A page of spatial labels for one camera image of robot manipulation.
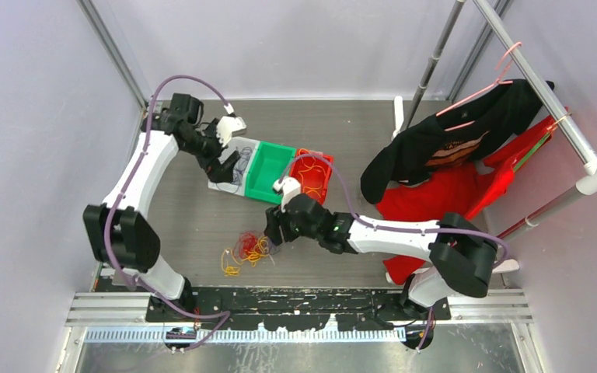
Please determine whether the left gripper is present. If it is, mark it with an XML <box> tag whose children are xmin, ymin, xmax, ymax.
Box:
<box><xmin>181</xmin><ymin>119</ymin><xmax>239</xmax><ymax>183</ymax></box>

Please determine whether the coloured cable bundle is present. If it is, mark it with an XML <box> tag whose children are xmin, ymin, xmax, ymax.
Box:
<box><xmin>220</xmin><ymin>230</ymin><xmax>279</xmax><ymax>278</ymax></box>

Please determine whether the purple thin cable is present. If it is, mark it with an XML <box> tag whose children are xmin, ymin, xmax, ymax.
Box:
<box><xmin>226</xmin><ymin>146</ymin><xmax>254</xmax><ymax>187</ymax></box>

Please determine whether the yellow thin cable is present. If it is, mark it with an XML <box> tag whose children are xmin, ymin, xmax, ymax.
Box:
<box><xmin>294</xmin><ymin>150</ymin><xmax>330</xmax><ymax>202</ymax></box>

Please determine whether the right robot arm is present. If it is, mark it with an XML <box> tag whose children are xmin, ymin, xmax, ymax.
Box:
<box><xmin>264</xmin><ymin>193</ymin><xmax>498</xmax><ymax>319</ymax></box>

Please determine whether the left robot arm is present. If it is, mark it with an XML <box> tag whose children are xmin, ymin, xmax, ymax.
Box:
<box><xmin>82</xmin><ymin>93</ymin><xmax>246</xmax><ymax>321</ymax></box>

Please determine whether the white plastic bin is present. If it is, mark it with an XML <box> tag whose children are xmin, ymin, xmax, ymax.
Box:
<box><xmin>208</xmin><ymin>137</ymin><xmax>260</xmax><ymax>197</ymax></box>

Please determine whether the green plastic bin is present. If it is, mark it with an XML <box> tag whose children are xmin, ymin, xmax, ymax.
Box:
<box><xmin>244</xmin><ymin>141</ymin><xmax>297</xmax><ymax>204</ymax></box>

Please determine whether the red plastic bin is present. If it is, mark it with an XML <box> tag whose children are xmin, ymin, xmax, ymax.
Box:
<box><xmin>288</xmin><ymin>157</ymin><xmax>332</xmax><ymax>204</ymax></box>

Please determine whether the red t-shirt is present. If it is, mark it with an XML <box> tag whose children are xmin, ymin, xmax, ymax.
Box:
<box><xmin>375</xmin><ymin>113</ymin><xmax>571</xmax><ymax>285</ymax></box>

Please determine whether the black t-shirt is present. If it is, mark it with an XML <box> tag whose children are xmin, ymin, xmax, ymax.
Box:
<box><xmin>360</xmin><ymin>78</ymin><xmax>543</xmax><ymax>204</ymax></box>

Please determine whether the pink clothes hanger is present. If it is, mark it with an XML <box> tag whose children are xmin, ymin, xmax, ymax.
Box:
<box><xmin>435</xmin><ymin>41</ymin><xmax>522</xmax><ymax>117</ymax></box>

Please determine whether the metal clothes rack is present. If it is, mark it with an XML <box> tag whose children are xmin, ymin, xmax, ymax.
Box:
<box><xmin>385</xmin><ymin>0</ymin><xmax>597</xmax><ymax>285</ymax></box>

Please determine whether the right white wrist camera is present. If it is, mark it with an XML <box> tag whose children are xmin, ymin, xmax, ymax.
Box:
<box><xmin>272</xmin><ymin>176</ymin><xmax>302</xmax><ymax>209</ymax></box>

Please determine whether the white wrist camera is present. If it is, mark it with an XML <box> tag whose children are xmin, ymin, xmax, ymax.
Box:
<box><xmin>272</xmin><ymin>176</ymin><xmax>302</xmax><ymax>209</ymax></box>
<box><xmin>216</xmin><ymin>116</ymin><xmax>247</xmax><ymax>148</ymax></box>

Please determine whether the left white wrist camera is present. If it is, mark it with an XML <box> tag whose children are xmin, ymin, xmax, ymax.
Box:
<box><xmin>216</xmin><ymin>116</ymin><xmax>247</xmax><ymax>148</ymax></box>

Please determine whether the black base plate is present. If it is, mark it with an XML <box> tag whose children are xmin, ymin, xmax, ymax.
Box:
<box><xmin>145</xmin><ymin>286</ymin><xmax>452</xmax><ymax>333</ymax></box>

